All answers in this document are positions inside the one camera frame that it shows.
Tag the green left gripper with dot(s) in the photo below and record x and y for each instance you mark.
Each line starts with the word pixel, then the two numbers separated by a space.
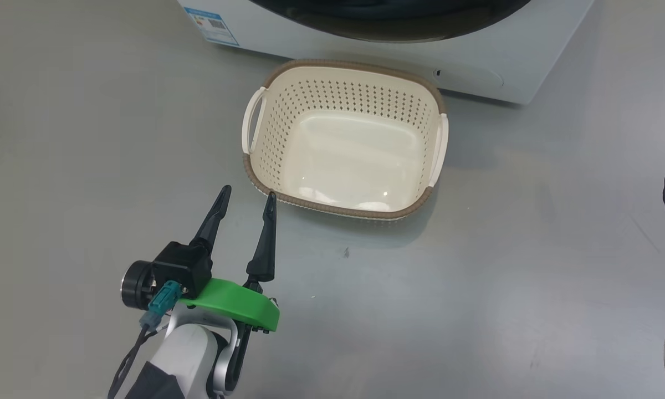
pixel 238 305

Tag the cream perforated laundry basket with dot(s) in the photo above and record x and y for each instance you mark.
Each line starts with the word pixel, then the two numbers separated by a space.
pixel 343 160

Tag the white front-load washing machine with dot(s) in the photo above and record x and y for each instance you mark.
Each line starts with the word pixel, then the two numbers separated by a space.
pixel 476 61

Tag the black cylindrical left gripper motor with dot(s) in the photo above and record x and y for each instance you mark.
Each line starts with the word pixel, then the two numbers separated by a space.
pixel 136 285

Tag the blue white energy label sticker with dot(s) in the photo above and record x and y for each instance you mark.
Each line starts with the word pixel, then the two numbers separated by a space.
pixel 213 22

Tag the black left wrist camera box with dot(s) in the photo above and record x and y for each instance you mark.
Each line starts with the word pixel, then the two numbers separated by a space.
pixel 180 266

